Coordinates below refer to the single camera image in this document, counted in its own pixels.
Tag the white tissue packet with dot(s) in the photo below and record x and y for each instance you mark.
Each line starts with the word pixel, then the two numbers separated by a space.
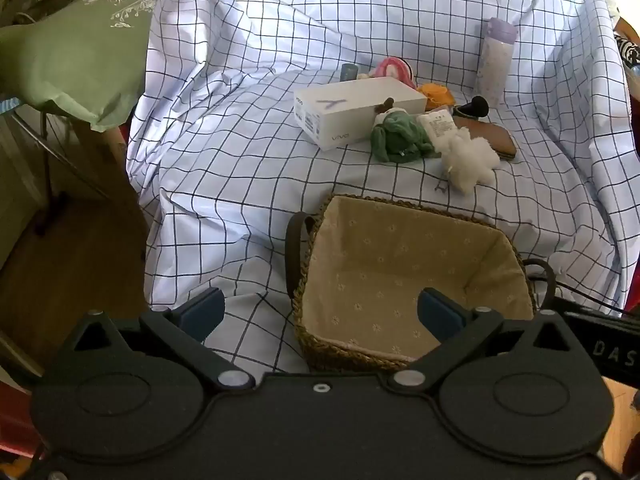
pixel 440 127

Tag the purple lidded bottle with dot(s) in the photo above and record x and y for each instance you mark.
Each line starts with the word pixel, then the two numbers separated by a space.
pixel 495 60

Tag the black white patterned cloth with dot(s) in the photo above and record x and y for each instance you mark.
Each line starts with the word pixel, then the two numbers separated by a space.
pixel 629 49

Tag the orange knitted soft object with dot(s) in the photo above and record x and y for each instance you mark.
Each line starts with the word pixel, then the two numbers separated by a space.
pixel 435 94

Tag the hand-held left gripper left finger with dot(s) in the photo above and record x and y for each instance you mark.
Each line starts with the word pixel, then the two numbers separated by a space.
pixel 202 312

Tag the small black fluffy object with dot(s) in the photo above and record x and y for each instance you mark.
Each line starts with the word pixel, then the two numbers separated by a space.
pixel 477 106

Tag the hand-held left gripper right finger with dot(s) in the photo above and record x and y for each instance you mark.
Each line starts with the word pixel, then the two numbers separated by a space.
pixel 440 320

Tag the green plush toy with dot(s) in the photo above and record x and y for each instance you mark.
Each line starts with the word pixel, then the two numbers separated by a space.
pixel 400 135

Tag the pink and white cloth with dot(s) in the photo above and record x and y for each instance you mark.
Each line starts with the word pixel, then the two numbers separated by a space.
pixel 390 67

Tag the wicker basket with fabric liner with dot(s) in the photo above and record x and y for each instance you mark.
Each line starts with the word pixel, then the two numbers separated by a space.
pixel 380 270

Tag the white cardboard box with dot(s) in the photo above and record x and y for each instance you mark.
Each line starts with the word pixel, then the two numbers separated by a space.
pixel 350 110

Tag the black metal stand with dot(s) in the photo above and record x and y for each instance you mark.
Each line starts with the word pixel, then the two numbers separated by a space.
pixel 45 160

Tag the small blue cup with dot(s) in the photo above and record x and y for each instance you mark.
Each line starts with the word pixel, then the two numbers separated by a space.
pixel 348 72

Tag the white checked bedsheet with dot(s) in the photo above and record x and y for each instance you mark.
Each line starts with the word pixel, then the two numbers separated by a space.
pixel 240 160

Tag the brown leather wallet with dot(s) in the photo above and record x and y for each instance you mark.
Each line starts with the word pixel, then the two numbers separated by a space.
pixel 495 140

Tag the white fluffy plush toy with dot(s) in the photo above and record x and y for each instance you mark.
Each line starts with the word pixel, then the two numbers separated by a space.
pixel 470 160

